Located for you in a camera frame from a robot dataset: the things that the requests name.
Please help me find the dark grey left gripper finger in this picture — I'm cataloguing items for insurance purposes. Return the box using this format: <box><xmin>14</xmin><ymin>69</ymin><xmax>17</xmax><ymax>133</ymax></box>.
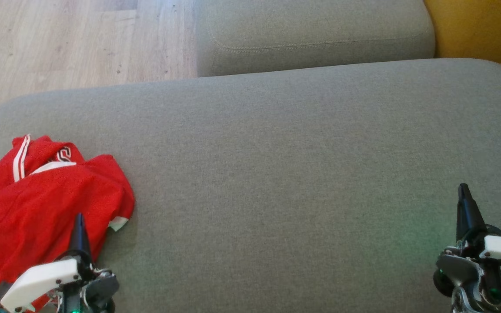
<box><xmin>68</xmin><ymin>213</ymin><xmax>94</xmax><ymax>266</ymax></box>

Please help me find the yellow sofa back cushion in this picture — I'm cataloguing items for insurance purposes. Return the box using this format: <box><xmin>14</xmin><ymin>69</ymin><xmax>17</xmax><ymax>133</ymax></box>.
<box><xmin>423</xmin><ymin>0</ymin><xmax>501</xmax><ymax>84</ymax></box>

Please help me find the red garment with white band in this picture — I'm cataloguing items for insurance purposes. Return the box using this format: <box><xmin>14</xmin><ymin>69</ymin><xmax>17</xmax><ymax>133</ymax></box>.
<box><xmin>0</xmin><ymin>154</ymin><xmax>135</xmax><ymax>313</ymax></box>

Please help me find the grey sofa cushion with seam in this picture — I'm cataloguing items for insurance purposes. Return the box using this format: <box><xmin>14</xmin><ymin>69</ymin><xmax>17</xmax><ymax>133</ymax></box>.
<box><xmin>195</xmin><ymin>0</ymin><xmax>436</xmax><ymax>78</ymax></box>

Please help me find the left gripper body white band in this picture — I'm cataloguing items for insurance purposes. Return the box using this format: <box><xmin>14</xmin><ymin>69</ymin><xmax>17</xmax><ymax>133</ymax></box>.
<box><xmin>0</xmin><ymin>258</ymin><xmax>87</xmax><ymax>313</ymax></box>

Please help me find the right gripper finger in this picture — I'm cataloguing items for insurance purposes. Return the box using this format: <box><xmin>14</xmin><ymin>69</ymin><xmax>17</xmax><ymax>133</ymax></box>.
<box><xmin>456</xmin><ymin>183</ymin><xmax>488</xmax><ymax>242</ymax></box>

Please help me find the large grey sofa seat cushion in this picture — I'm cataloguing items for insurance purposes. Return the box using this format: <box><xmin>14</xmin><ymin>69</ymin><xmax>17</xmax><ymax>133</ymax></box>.
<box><xmin>0</xmin><ymin>58</ymin><xmax>501</xmax><ymax>313</ymax></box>

